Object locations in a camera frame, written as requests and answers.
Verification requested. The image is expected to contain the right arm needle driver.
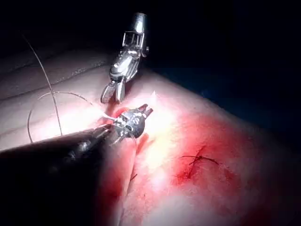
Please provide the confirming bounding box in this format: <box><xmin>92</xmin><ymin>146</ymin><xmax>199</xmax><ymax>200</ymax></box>
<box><xmin>109</xmin><ymin>30</ymin><xmax>150</xmax><ymax>83</ymax></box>

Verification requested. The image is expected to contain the left arm needle driver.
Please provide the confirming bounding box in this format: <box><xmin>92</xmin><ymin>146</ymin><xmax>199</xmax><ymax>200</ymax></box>
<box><xmin>114</xmin><ymin>109</ymin><xmax>148</xmax><ymax>143</ymax></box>

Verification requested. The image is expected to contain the tissue pad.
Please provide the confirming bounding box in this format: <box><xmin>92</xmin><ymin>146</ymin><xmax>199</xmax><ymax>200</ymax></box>
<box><xmin>0</xmin><ymin>44</ymin><xmax>301</xmax><ymax>226</ymax></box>

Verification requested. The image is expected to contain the black thread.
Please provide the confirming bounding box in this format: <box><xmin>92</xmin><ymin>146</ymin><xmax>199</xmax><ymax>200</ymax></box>
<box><xmin>21</xmin><ymin>32</ymin><xmax>139</xmax><ymax>148</ymax></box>

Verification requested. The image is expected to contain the black stitching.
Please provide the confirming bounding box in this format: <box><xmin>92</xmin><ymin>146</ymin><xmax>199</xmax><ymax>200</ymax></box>
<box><xmin>180</xmin><ymin>145</ymin><xmax>220</xmax><ymax>180</ymax></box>

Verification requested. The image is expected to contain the right arm needle driver jaw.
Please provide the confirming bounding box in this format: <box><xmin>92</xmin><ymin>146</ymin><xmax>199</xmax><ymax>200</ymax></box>
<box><xmin>101</xmin><ymin>82</ymin><xmax>119</xmax><ymax>104</ymax></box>
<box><xmin>115</xmin><ymin>81</ymin><xmax>127</xmax><ymax>103</ymax></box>

